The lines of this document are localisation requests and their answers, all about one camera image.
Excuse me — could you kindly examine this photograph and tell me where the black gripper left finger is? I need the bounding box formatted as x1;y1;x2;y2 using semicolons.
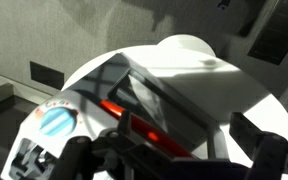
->
98;109;198;180

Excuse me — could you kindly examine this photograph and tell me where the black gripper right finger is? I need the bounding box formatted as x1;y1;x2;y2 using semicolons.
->
229;112;288;180

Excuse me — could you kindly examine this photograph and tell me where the grey toy stove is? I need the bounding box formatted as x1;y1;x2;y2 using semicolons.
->
0;51;252;180

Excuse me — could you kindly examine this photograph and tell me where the blue stove knob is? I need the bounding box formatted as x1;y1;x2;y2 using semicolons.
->
38;106;80;138

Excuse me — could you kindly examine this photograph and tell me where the black stove burner grate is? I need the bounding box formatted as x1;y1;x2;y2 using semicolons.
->
10;137;57;176

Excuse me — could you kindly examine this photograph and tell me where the grey oven door with window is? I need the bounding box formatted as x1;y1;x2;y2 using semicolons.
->
97;64;225;161

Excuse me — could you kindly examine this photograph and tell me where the orange oven door handle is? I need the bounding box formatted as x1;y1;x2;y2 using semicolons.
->
98;98;198;159

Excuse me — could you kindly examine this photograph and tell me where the round white pedestal table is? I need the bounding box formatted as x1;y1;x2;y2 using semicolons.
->
60;33;288;180

